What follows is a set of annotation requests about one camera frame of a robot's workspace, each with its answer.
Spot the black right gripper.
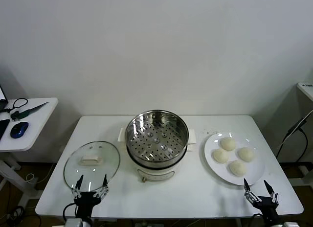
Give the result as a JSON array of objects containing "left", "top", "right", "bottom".
[{"left": 244, "top": 178, "right": 279, "bottom": 222}]

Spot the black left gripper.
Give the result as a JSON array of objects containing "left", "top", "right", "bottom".
[{"left": 71, "top": 174, "right": 110, "bottom": 219}]

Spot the round glass pot lid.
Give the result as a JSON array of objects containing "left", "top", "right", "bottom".
[{"left": 63, "top": 140, "right": 121, "bottom": 191}]

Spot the white steamed baozi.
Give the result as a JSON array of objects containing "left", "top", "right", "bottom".
[
  {"left": 228, "top": 160, "right": 247, "bottom": 177},
  {"left": 237, "top": 147, "right": 255, "bottom": 162},
  {"left": 220, "top": 137, "right": 237, "bottom": 152},
  {"left": 211, "top": 148, "right": 230, "bottom": 163}
]

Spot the perforated steel steamer basket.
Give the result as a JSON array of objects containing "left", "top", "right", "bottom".
[{"left": 125, "top": 109, "right": 190, "bottom": 167}]

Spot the white round plate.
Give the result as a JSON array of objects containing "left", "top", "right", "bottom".
[{"left": 204, "top": 132, "right": 266, "bottom": 186}]

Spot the white electric cooker pot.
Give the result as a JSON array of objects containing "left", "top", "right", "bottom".
[{"left": 118, "top": 127, "right": 197, "bottom": 183}]

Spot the white side table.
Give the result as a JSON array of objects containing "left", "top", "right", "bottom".
[{"left": 0, "top": 97, "right": 59, "bottom": 205}]

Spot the blue computer mouse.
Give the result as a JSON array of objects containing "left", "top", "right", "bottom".
[{"left": 10, "top": 121, "right": 29, "bottom": 139}]

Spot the black phone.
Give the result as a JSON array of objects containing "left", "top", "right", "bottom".
[{"left": 0, "top": 118, "right": 11, "bottom": 141}]

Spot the white cabinet with label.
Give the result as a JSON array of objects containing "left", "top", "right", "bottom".
[{"left": 297, "top": 82, "right": 313, "bottom": 102}]

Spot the laptop computer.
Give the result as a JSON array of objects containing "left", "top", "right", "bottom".
[{"left": 0, "top": 84, "right": 9, "bottom": 112}]

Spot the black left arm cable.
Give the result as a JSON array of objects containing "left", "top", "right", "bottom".
[{"left": 63, "top": 202, "right": 76, "bottom": 220}]

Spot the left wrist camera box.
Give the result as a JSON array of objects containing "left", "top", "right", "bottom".
[{"left": 65, "top": 218, "right": 84, "bottom": 227}]

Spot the black power cable with adapter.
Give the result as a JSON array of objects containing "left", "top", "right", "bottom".
[{"left": 276, "top": 116, "right": 309, "bottom": 161}]

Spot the green handled knife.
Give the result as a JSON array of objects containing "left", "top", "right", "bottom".
[{"left": 11, "top": 101, "right": 49, "bottom": 121}]

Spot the black cable loop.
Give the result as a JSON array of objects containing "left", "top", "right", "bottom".
[{"left": 3, "top": 97, "right": 28, "bottom": 113}]

